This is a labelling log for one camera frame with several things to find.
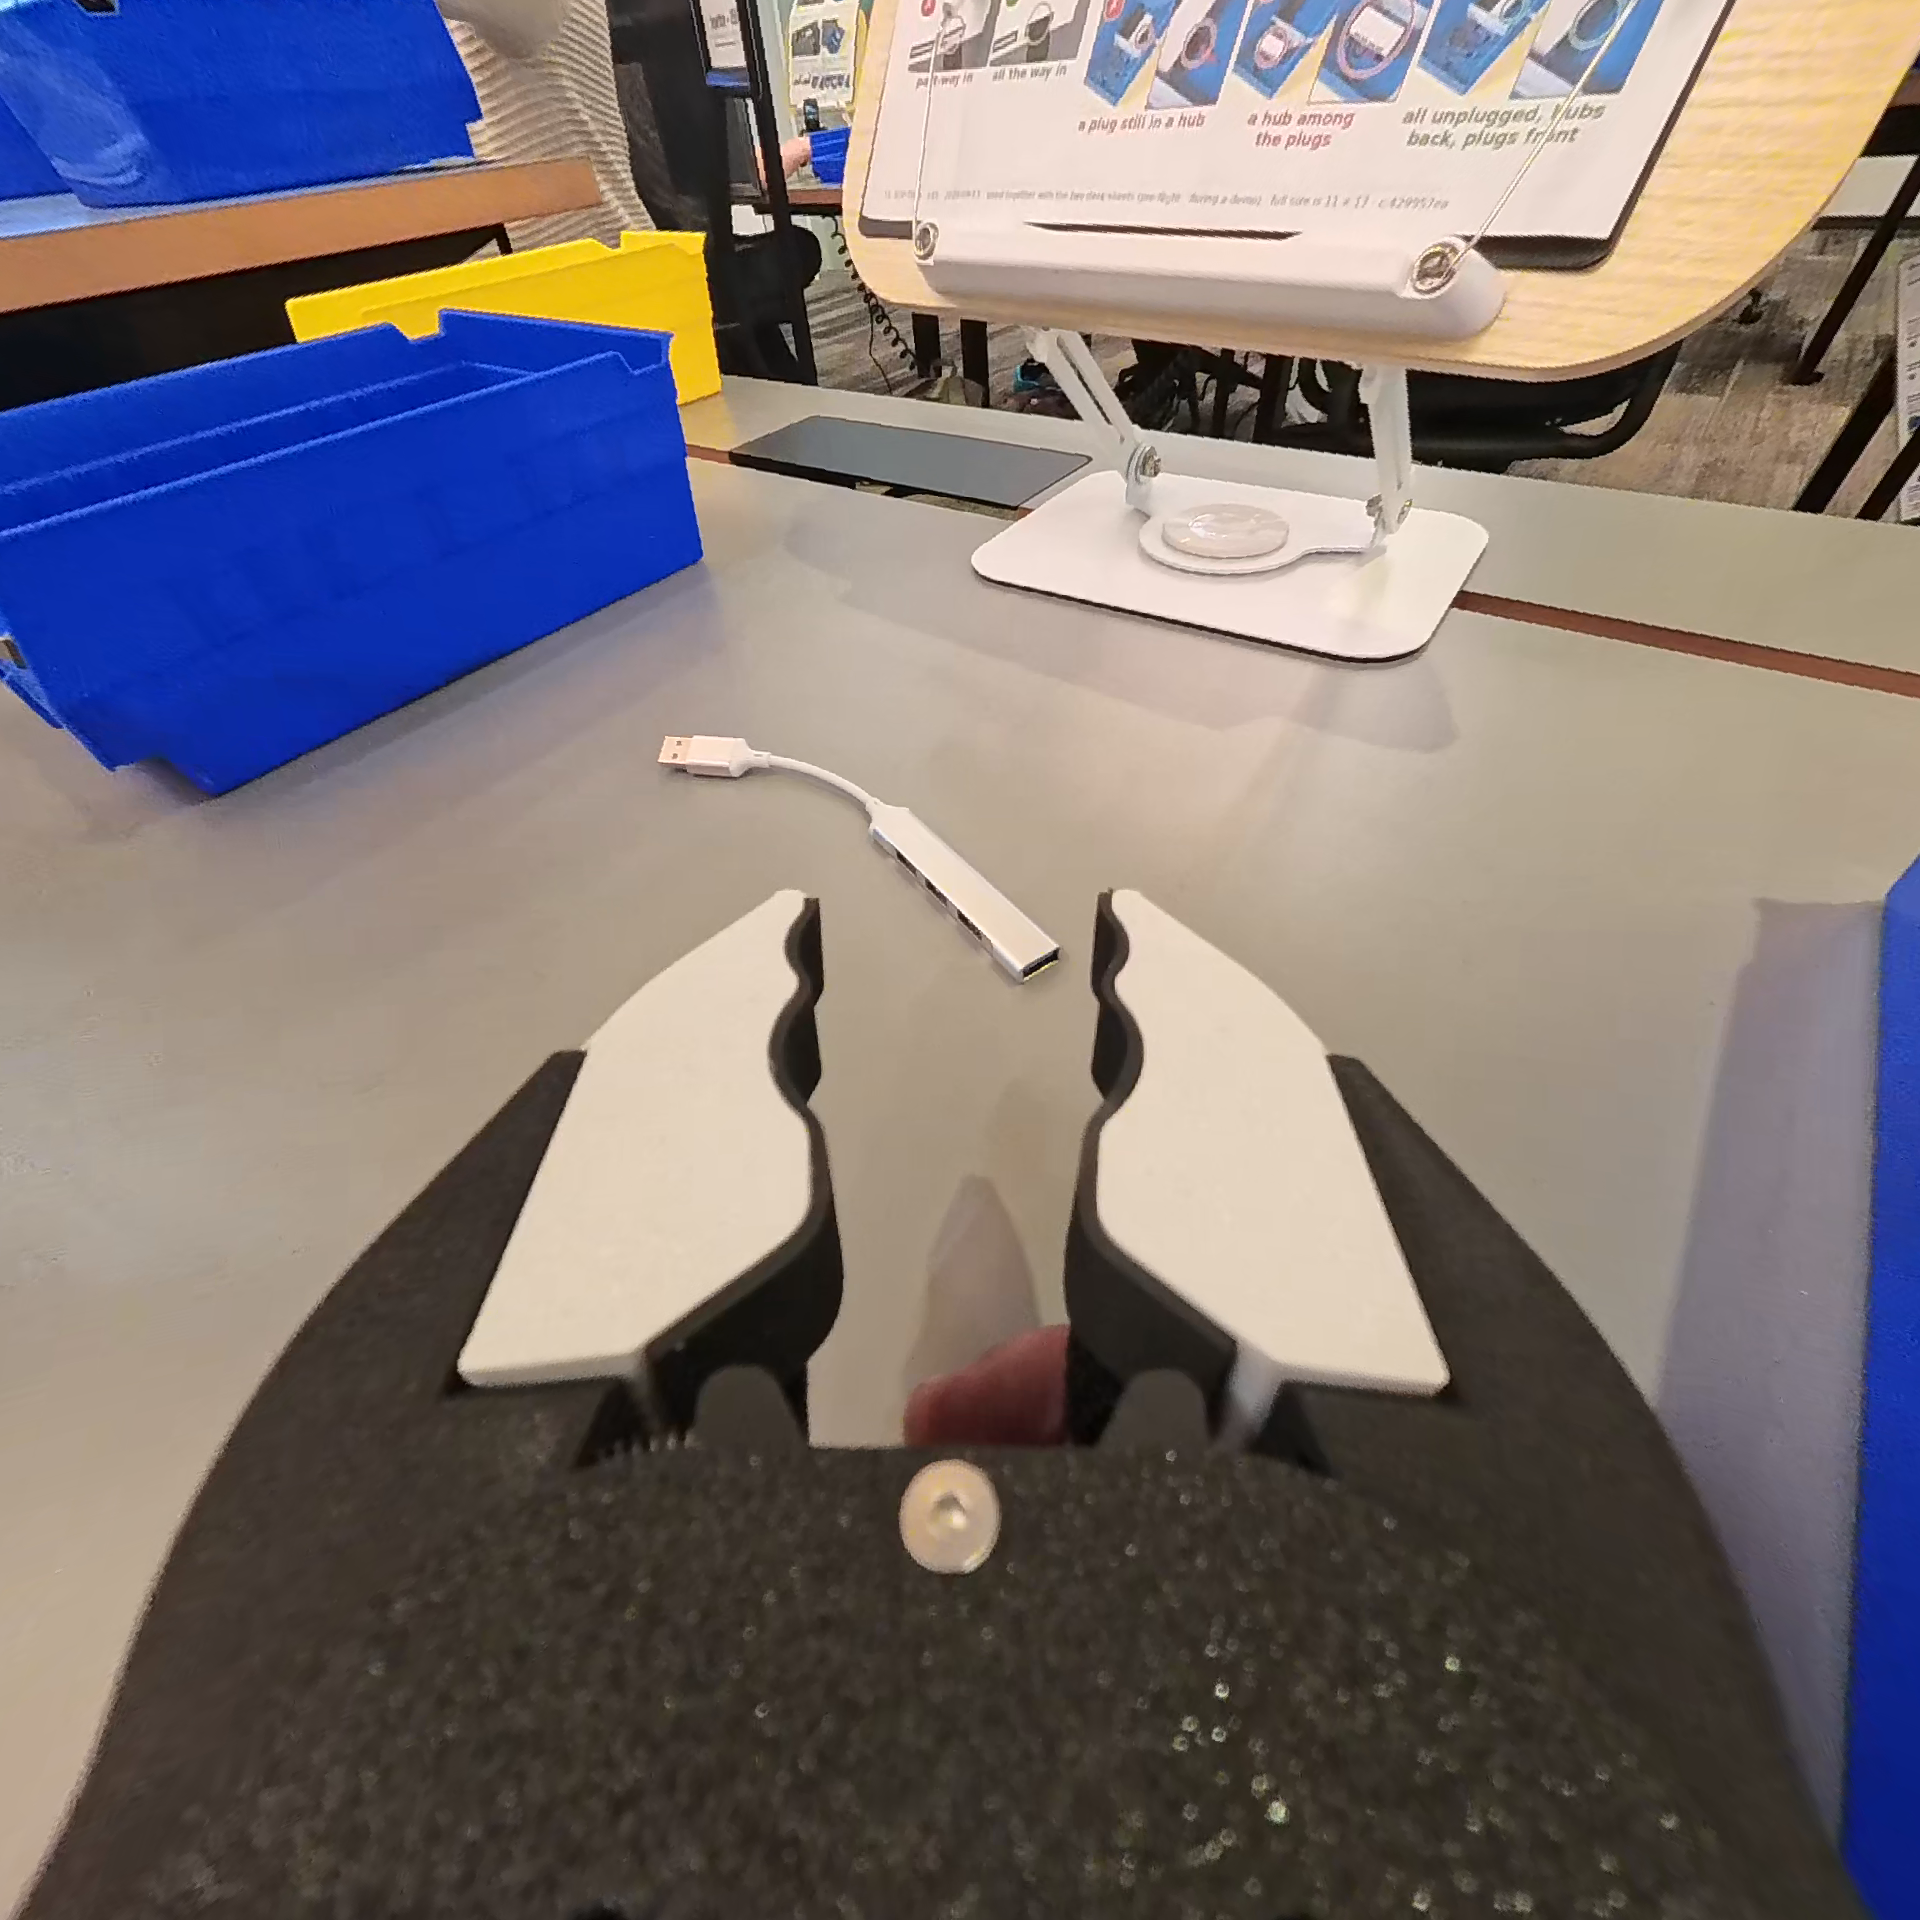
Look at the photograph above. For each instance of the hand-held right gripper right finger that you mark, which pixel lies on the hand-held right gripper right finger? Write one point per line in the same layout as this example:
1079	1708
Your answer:
1259	1185

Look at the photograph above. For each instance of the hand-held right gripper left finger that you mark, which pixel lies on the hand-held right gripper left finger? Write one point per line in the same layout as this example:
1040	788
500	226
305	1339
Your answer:
674	1185

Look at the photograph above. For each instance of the blue plastic bin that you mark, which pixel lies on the blue plastic bin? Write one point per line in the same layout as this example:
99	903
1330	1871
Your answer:
1885	1350
255	90
346	600

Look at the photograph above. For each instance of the yellow plastic bin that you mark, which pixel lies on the yellow plastic bin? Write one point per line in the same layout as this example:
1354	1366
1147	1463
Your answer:
600	278

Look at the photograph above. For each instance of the black tripod pole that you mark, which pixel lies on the black tripod pole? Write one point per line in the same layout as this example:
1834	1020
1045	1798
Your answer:
749	194

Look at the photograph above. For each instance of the printed instruction sheet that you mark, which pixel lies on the printed instruction sheet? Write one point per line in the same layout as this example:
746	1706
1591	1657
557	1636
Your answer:
1200	164

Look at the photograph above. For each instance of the wooden side table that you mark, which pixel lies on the wooden side table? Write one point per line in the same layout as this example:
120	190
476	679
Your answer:
300	225

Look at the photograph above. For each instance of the wooden document stand white base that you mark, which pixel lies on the wooden document stand white base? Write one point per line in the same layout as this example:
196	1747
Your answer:
1723	225

